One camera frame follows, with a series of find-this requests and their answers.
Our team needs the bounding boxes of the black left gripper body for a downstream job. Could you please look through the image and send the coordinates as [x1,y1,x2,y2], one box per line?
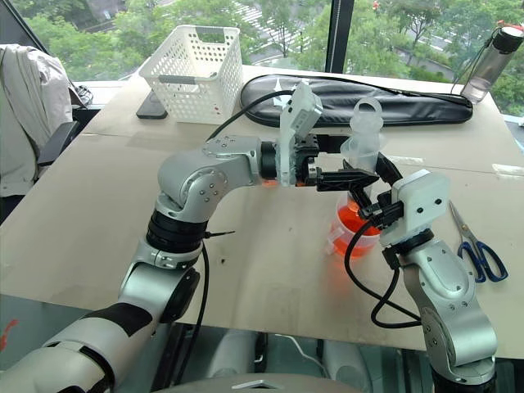
[291,133,321,188]

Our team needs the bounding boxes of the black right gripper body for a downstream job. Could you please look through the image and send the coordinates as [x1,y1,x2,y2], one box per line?
[359,189,405,231]

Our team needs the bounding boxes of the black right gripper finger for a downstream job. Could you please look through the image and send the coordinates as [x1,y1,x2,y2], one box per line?
[375,151,405,190]
[346,182,374,210]

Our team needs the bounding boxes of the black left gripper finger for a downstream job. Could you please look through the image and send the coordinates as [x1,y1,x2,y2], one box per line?
[316,168,381,184]
[316,181,362,194]

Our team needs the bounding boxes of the long black zipped bag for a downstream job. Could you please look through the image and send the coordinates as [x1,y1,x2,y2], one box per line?
[239,74,474,129]

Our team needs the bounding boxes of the white perforated plastic basket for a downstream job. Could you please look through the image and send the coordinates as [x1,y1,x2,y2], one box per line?
[138,25,243,125]

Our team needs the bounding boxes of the clear grey water bottle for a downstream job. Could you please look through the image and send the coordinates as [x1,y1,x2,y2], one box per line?
[451,25,519,105]

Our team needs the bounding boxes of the white rounded robot leg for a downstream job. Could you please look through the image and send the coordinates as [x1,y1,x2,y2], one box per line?
[322,338,373,391]
[206,329,264,380]

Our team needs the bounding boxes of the black smartphone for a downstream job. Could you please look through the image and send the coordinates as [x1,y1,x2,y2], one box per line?
[135,91,169,121]

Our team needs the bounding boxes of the black office chair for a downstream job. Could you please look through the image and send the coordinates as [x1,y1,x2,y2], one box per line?
[35,84,94,168]

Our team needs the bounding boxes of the light grey jacket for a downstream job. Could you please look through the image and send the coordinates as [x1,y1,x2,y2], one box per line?
[0,43,75,198]

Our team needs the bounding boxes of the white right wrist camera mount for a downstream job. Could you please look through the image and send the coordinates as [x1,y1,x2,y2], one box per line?
[379,169,452,247]

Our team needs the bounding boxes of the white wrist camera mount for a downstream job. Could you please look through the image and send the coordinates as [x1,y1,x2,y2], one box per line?
[278,79,324,188]
[379,169,452,247]

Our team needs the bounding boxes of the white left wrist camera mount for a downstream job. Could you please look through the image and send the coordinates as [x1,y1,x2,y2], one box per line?
[278,79,324,188]

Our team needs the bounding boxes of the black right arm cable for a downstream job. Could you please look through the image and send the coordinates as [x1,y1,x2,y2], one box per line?
[344,215,423,329]

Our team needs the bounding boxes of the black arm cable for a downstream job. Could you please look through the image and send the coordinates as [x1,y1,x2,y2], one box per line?
[179,90,296,369]
[344,215,423,329]

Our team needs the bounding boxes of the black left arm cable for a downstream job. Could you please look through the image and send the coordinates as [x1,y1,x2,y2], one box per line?
[179,90,296,369]

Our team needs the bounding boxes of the blue handled scissors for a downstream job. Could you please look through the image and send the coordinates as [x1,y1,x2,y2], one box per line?
[447,200,510,284]

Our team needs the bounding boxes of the black window frame post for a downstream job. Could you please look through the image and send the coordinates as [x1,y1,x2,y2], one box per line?
[324,0,355,75]

